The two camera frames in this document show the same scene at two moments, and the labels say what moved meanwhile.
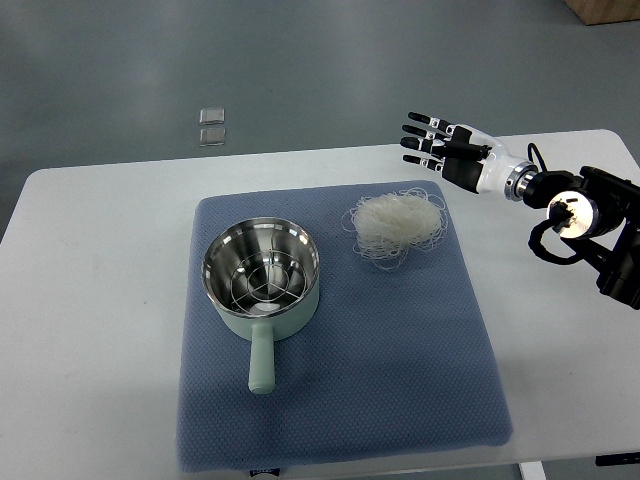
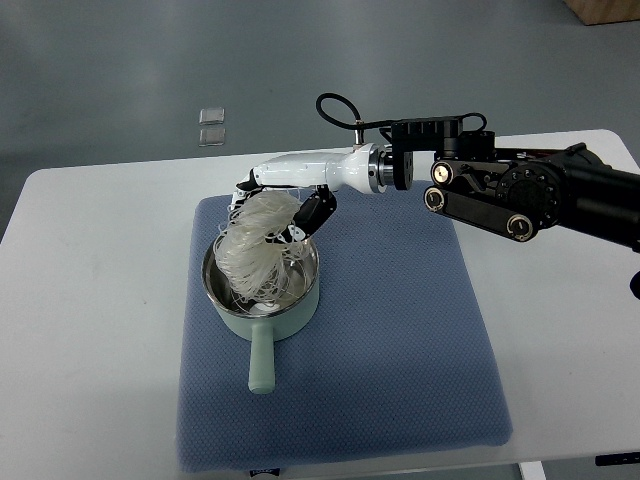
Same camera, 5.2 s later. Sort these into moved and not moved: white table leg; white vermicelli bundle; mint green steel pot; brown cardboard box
Moved: white vermicelli bundle
Not moved: brown cardboard box; white table leg; mint green steel pot
